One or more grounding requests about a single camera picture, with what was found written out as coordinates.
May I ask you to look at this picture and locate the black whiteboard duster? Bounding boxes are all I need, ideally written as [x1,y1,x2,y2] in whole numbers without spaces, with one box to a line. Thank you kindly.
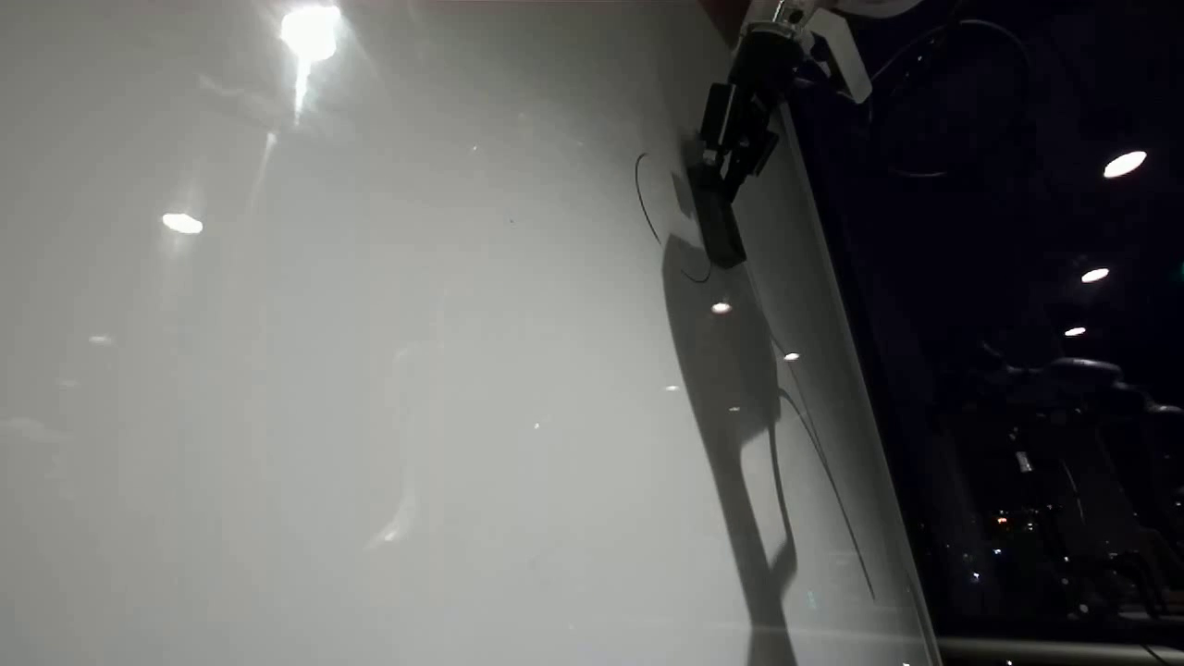
[688,169,752,274]

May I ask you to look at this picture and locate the white board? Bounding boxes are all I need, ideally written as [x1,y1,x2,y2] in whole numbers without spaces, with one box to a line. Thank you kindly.
[0,0,945,666]

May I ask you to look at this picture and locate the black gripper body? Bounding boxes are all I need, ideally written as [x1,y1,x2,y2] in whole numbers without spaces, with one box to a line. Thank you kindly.
[718,21,806,127]

